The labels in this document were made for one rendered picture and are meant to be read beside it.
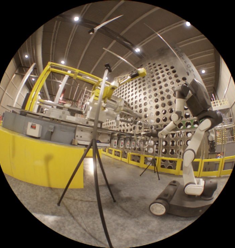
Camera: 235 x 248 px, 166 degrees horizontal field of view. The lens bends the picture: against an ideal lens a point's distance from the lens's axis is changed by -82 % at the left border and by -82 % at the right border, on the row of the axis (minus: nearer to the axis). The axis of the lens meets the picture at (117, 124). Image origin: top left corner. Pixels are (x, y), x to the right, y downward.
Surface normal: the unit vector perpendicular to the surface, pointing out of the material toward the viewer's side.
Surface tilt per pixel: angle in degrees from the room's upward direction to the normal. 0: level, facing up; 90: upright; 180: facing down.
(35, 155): 90
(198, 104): 110
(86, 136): 90
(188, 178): 90
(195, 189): 90
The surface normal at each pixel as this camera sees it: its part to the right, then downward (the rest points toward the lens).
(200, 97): -0.99, 0.04
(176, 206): -0.78, -0.20
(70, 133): 0.59, -0.11
